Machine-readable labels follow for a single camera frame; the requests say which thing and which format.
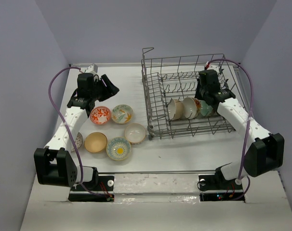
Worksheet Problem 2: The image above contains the leaf and flower pattern bowl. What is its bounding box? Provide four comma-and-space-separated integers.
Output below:
111, 104, 133, 124

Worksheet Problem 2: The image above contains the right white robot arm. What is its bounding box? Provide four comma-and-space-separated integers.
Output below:
196, 69, 284, 189

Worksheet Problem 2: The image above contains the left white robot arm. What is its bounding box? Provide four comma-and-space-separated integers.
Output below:
34, 73, 119, 190

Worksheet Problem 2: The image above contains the orange coral pattern bowl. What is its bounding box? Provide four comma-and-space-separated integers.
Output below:
89, 106, 111, 125

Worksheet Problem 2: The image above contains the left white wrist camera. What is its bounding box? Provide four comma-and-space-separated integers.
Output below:
80, 64, 98, 75

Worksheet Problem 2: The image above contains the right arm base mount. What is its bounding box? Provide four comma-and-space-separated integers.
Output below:
197, 162, 248, 201

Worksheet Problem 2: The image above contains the small patterned bowl under arm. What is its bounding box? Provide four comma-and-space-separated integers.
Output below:
75, 132, 83, 149

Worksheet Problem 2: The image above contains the grey wire dish rack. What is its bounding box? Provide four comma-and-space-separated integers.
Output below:
141, 48, 246, 139

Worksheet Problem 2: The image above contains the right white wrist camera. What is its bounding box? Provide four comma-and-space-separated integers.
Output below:
204, 62, 219, 72

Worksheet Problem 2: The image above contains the mint green bowl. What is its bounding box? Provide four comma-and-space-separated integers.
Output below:
199, 100, 215, 117

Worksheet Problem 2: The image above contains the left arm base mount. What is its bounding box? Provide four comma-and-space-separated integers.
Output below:
68, 167, 115, 203

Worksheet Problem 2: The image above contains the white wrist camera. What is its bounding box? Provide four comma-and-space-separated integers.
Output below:
80, 64, 98, 75
204, 62, 219, 72

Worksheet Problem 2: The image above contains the tan orange bowl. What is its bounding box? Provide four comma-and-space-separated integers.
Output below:
84, 132, 107, 153

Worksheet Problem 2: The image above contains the plain white bowl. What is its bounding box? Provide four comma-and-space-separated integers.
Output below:
182, 97, 201, 119

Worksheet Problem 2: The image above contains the teal bowl with yellow centre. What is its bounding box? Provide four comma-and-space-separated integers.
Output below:
106, 137, 132, 161

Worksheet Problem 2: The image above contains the white bowl with patterned outside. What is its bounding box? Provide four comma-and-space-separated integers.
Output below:
124, 123, 146, 144

